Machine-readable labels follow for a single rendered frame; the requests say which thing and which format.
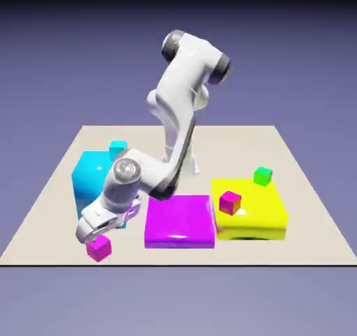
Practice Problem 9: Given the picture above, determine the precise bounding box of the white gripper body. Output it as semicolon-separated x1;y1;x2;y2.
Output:
75;201;123;244

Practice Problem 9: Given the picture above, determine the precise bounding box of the small magenta cube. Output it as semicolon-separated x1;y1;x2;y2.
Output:
218;190;243;216
85;234;112;263

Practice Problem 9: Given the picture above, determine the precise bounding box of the small cyan cube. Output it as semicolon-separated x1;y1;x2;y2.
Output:
109;140;128;161

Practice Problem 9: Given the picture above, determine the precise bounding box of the small green cube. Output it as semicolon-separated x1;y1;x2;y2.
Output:
253;166;273;188

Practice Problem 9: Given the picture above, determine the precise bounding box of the large cyan box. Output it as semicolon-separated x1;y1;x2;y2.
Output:
71;151;128;229

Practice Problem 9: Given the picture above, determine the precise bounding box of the large magenta box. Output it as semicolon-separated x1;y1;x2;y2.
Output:
144;194;217;250

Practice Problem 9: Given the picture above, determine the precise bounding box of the large yellow box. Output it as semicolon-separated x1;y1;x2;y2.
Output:
211;178;289;241

